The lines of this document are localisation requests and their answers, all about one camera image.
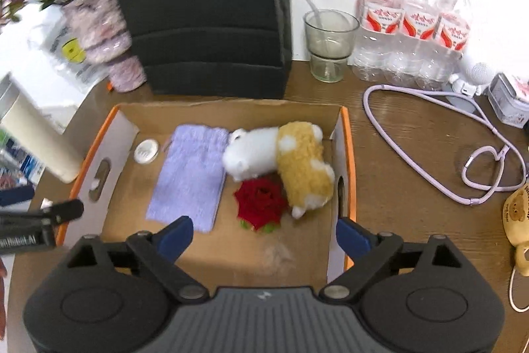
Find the small white object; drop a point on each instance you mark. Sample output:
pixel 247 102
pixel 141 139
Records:
pixel 46 203

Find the red fabric rose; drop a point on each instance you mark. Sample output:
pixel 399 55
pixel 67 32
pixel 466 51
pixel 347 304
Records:
pixel 260 204

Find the white plush hamster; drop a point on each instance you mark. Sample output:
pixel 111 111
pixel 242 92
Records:
pixel 248 154

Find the purple knitted pouch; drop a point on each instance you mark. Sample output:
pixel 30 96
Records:
pixel 186 179

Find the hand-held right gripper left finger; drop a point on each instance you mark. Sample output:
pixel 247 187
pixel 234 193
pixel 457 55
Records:
pixel 178 237

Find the pink textured vase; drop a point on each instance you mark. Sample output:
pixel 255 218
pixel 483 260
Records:
pixel 99 30

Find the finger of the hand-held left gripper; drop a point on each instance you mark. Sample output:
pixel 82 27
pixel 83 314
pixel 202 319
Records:
pixel 66 210
pixel 16 196

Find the silver tin box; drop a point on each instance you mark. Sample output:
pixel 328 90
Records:
pixel 510 100

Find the cream thermos bottle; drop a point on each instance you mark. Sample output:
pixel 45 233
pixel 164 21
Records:
pixel 41 138

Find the grey glass cup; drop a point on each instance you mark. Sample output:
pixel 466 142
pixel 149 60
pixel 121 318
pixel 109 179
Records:
pixel 330 47

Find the white plastic spoon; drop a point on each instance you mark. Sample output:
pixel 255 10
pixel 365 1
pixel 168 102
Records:
pixel 316 12

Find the small white fan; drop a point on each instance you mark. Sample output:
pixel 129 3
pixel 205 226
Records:
pixel 477 74

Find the white round cap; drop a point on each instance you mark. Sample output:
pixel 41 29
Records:
pixel 146 150

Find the red printed cardboard box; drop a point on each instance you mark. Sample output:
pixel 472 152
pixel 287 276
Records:
pixel 248 249

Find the clear smiley plastic bag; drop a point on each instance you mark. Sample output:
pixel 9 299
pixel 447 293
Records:
pixel 72 53

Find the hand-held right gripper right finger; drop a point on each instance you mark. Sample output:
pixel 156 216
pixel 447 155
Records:
pixel 351 237

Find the cluttered storage rack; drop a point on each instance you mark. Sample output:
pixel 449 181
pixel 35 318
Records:
pixel 16 165

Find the yellow plush hamster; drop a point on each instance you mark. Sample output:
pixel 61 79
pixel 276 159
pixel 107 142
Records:
pixel 306 175

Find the black paper bag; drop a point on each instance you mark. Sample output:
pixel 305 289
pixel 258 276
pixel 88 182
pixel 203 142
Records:
pixel 198 5

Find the clear red label water bottle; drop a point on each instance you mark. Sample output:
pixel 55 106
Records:
pixel 378 18
pixel 417 26
pixel 452 34

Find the yellow bear mug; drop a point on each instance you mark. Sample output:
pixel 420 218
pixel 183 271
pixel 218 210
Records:
pixel 518 212

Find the wooden desktop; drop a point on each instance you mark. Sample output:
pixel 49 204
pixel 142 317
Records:
pixel 413 179

